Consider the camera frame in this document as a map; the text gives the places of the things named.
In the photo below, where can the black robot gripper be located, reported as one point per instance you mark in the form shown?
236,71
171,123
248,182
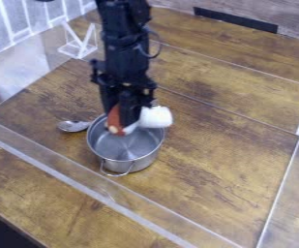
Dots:
121,74

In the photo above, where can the red white plush mushroom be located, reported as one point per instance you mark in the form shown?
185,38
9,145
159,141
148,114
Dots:
155,117

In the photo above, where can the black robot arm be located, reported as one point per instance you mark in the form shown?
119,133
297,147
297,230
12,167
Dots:
124,17

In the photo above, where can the silver metal pot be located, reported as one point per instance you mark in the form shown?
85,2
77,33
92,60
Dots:
123,154

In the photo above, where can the clear acrylic front barrier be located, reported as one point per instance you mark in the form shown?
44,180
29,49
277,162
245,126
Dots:
149,214

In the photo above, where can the clear acrylic barrier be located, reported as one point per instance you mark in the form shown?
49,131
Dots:
280,231
149,214

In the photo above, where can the clear acrylic right barrier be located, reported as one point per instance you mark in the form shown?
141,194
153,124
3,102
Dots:
280,231

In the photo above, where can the silver spoon with yellow handle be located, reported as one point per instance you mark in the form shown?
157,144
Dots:
72,126

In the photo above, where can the clear acrylic triangular bracket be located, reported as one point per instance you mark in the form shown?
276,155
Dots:
77,48

